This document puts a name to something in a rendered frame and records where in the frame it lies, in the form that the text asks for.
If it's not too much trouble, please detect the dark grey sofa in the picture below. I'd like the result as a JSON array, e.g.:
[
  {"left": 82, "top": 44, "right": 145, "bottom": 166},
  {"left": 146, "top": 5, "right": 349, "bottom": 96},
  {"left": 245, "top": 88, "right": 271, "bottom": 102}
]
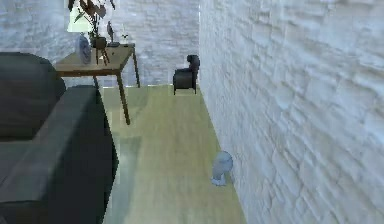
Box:
[{"left": 0, "top": 51, "right": 120, "bottom": 224}]

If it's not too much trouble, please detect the black armchair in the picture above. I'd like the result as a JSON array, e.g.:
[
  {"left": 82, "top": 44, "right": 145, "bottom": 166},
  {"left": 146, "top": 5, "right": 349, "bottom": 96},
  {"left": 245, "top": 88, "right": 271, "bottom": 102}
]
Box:
[{"left": 172, "top": 54, "right": 201, "bottom": 96}]

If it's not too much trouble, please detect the pale blue glass vase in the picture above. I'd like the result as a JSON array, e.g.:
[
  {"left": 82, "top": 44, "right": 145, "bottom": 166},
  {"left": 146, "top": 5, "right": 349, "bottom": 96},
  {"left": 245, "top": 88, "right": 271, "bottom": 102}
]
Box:
[{"left": 210, "top": 150, "right": 234, "bottom": 187}]

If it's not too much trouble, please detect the brown wooden side table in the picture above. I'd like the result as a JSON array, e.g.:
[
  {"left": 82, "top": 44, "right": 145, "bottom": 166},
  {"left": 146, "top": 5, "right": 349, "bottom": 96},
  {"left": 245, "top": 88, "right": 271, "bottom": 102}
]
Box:
[{"left": 53, "top": 42, "right": 141, "bottom": 126}]

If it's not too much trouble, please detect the small dark statuette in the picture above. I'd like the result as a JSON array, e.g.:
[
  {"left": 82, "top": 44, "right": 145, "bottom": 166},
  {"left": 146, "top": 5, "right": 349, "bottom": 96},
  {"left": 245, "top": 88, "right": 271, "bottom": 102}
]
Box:
[{"left": 106, "top": 20, "right": 121, "bottom": 48}]

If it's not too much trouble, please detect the dark potted house plant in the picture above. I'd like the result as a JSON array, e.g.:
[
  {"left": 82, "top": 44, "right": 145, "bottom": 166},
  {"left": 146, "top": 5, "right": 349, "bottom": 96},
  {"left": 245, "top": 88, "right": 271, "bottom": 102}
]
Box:
[{"left": 68, "top": 0, "right": 117, "bottom": 66}]

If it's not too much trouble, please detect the white shade table lamp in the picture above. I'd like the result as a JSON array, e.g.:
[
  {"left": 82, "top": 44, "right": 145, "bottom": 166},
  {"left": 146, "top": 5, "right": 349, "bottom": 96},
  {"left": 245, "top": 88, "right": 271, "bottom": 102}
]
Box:
[{"left": 66, "top": 0, "right": 95, "bottom": 66}]

